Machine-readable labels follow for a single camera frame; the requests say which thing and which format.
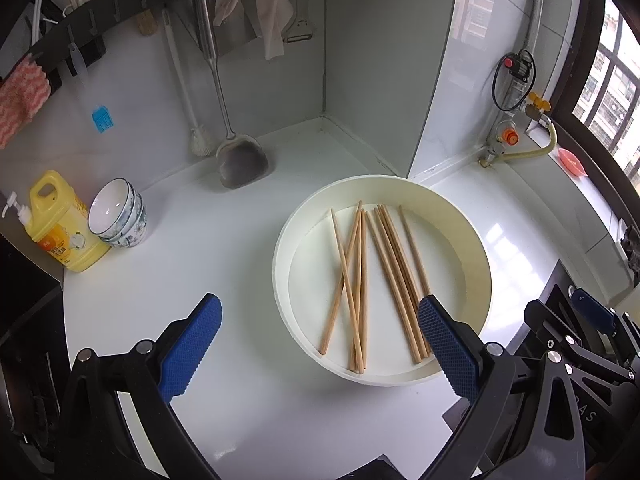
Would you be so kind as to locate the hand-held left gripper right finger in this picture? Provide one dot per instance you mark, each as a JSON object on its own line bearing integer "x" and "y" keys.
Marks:
{"x": 447, "y": 345}

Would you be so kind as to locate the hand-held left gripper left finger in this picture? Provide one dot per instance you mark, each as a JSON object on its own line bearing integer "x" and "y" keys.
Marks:
{"x": 192, "y": 350}

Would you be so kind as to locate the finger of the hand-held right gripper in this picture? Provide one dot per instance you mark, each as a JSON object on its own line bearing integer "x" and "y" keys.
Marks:
{"x": 545, "y": 320}
{"x": 592, "y": 305}

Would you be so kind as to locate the pile of wooden chopsticks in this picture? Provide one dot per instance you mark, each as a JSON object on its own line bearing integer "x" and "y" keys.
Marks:
{"x": 398, "y": 275}

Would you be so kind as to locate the cream round basin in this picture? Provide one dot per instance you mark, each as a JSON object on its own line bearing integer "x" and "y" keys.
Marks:
{"x": 440, "y": 220}

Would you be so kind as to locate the dark rough object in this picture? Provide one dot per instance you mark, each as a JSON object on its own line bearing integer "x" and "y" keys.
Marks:
{"x": 631, "y": 242}

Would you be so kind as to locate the white blue patterned bowl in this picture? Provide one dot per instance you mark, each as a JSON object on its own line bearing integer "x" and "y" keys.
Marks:
{"x": 142, "y": 227}
{"x": 137, "y": 210}
{"x": 107, "y": 205}

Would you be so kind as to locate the pink soap dish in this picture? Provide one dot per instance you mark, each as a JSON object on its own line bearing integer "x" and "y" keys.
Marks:
{"x": 572, "y": 162}

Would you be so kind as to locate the yellow detergent pump bottle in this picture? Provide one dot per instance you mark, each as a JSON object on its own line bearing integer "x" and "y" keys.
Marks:
{"x": 60, "y": 240}

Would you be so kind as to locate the grey regulator orange knob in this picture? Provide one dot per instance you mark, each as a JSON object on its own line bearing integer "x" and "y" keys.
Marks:
{"x": 502, "y": 135}

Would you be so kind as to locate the stainless steel spatula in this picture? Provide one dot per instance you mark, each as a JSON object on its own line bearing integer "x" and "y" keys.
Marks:
{"x": 240, "y": 165}

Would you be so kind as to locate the blue silicone basting brush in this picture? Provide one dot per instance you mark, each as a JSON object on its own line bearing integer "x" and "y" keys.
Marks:
{"x": 102, "y": 120}

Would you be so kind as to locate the red button gas shutoff valve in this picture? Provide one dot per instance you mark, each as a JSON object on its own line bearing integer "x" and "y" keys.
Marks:
{"x": 520, "y": 65}

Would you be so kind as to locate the grey gas pipe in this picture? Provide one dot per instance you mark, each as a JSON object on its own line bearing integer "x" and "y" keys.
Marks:
{"x": 537, "y": 15}

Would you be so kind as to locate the pink striped dish cloth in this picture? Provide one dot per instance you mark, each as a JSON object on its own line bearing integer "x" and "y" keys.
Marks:
{"x": 20, "y": 100}

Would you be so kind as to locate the steel peeler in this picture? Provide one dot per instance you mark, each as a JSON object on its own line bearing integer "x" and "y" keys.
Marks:
{"x": 300, "y": 34}

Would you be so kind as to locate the beige hanging cloth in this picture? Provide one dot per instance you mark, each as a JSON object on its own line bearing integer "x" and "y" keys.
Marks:
{"x": 255, "y": 0}

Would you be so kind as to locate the window with dark frame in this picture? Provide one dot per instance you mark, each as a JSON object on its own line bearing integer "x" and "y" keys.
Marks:
{"x": 615, "y": 85}

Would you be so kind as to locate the black wall hook rack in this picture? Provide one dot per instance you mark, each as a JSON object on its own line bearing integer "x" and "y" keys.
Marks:
{"x": 125, "y": 5}

